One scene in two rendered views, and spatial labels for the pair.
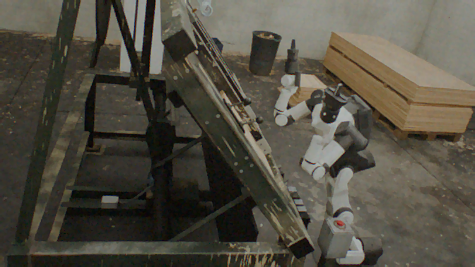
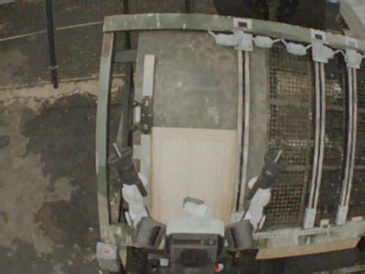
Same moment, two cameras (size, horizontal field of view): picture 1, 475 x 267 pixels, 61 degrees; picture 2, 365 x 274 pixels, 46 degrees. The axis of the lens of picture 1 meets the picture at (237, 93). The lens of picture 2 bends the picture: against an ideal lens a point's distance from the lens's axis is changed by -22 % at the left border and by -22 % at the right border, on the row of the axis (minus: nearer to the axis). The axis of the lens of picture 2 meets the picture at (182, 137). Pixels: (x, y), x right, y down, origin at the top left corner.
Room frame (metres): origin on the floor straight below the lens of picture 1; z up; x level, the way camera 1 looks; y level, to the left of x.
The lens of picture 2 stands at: (2.53, -1.87, 3.29)
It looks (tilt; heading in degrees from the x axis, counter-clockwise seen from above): 46 degrees down; 108
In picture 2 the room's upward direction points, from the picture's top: straight up
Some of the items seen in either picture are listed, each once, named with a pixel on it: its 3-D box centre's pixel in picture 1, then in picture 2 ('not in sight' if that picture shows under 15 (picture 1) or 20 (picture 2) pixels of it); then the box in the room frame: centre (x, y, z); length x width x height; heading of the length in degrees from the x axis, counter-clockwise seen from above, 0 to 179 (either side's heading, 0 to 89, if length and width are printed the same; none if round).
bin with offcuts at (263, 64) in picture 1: (263, 53); not in sight; (6.56, -0.30, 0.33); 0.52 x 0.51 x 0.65; 19
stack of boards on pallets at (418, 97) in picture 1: (388, 80); not in sight; (6.19, -2.32, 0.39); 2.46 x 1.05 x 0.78; 19
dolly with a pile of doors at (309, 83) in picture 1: (300, 92); not in sight; (5.39, -0.89, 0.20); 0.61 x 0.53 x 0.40; 19
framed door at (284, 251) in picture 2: not in sight; (318, 234); (2.94, 0.08, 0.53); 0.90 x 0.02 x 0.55; 15
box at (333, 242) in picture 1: (334, 238); (108, 258); (1.70, -0.65, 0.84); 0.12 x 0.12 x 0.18; 15
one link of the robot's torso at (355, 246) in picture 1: (345, 248); not in sight; (2.28, -0.96, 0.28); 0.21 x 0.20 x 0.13; 104
